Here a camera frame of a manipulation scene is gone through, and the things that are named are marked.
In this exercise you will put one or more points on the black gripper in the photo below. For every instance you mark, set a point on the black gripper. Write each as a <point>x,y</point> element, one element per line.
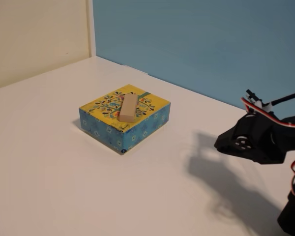
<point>229,143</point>

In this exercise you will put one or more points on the wooden Jenga block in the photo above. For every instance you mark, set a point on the wooden Jenga block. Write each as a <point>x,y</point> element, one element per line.
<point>127,108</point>

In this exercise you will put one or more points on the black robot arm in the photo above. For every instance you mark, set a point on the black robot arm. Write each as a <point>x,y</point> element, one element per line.
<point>293,216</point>

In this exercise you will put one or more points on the yellow blue floral box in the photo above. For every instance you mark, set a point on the yellow blue floral box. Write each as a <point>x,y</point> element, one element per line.
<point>147,115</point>

